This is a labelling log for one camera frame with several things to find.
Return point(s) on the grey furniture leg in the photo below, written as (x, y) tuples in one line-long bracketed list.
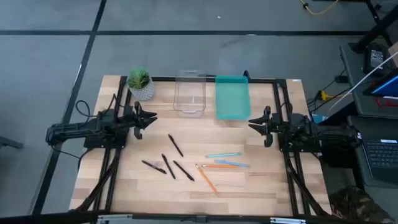
[(9, 142)]

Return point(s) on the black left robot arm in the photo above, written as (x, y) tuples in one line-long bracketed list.
[(77, 129)]

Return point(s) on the black power adapter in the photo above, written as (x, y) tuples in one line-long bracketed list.
[(341, 79)]

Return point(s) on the black laptop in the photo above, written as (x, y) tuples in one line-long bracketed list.
[(382, 155)]

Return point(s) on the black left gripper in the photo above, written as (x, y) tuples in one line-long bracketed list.
[(138, 119)]

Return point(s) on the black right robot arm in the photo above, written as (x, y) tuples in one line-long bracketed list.
[(326, 133)]

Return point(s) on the blue pencil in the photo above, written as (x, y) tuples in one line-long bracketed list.
[(231, 163)]

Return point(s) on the teal plastic bin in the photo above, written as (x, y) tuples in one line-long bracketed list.
[(233, 99)]

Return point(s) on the blue box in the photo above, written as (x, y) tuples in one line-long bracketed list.
[(317, 118)]

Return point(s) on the black tablet with blue screen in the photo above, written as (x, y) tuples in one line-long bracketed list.
[(387, 85)]

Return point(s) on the black rolling cart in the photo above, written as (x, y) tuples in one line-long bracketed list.
[(339, 158)]

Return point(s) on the black crossbar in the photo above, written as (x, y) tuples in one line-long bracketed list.
[(46, 220)]

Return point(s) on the black pen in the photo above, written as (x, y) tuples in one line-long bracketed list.
[(154, 167), (183, 170), (168, 166), (175, 145)]

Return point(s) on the silver bracket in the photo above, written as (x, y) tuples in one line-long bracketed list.
[(287, 221), (115, 219)]

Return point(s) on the grey side table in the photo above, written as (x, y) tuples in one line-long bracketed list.
[(353, 68)]

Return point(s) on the red item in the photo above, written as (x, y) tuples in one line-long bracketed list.
[(385, 103)]

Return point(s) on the clear plastic bin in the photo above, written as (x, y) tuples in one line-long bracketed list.
[(186, 93)]

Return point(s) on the black stand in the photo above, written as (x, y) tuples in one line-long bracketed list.
[(376, 29)]

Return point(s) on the black aluminium table frame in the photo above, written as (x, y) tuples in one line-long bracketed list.
[(262, 81)]

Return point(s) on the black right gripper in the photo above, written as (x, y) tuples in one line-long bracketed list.
[(272, 126)]

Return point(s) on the orange pencil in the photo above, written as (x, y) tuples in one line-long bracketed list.
[(206, 179), (219, 166)]

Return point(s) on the light teal pencil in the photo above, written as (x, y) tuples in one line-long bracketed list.
[(222, 155)]

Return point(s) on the person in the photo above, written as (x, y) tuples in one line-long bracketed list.
[(357, 205)]

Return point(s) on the green plant in white pot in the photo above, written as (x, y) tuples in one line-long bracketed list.
[(141, 90)]

